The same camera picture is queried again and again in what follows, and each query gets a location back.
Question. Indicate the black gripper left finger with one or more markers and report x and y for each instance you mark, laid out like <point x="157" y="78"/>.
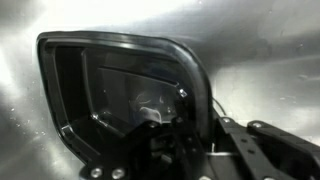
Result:
<point x="156" y="153"/>

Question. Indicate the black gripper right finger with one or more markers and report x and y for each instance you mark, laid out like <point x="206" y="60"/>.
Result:
<point x="273" y="156"/>

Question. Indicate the black square plastic bowl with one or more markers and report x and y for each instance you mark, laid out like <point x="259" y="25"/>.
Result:
<point x="126" y="86"/>

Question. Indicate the stainless steel sink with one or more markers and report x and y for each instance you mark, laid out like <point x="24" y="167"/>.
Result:
<point x="266" y="83"/>

